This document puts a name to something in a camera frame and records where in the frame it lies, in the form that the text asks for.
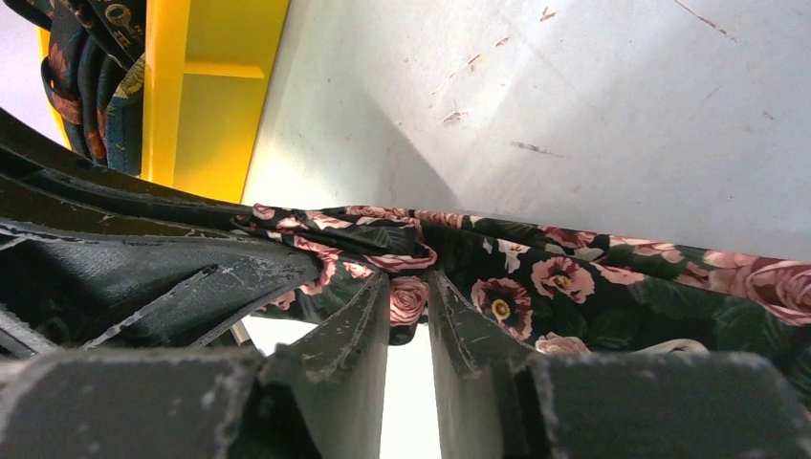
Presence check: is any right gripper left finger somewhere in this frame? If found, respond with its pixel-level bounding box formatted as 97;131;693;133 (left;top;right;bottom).
1;273;389;458

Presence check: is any pile of dark ties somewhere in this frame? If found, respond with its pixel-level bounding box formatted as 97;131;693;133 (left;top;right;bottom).
6;0;147;176

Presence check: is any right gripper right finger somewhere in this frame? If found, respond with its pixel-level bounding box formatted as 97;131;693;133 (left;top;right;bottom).
428;273;810;458

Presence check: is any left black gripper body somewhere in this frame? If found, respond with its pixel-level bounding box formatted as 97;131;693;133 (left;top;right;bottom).
1;113;317;359

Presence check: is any yellow plastic bin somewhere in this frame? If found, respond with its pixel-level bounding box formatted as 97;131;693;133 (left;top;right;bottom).
34;0;293;206

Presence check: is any pink rose floral tie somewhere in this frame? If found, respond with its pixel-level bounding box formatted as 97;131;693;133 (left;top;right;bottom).
232;205;810;402

